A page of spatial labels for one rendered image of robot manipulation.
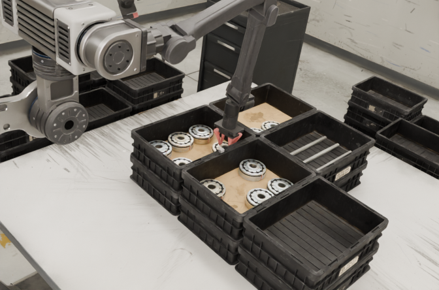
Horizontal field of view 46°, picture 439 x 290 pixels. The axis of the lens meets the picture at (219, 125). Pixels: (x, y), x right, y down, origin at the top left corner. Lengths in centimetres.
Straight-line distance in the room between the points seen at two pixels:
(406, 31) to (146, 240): 375
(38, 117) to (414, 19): 397
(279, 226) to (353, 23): 376
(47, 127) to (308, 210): 93
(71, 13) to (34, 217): 86
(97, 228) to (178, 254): 30
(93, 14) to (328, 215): 106
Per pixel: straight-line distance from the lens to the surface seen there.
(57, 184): 209
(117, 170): 215
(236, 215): 164
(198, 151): 207
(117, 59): 130
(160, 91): 312
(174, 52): 141
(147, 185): 201
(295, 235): 177
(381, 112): 339
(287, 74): 389
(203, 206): 178
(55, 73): 152
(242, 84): 185
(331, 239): 180
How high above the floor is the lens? 199
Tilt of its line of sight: 31 degrees down
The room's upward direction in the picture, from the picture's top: 8 degrees clockwise
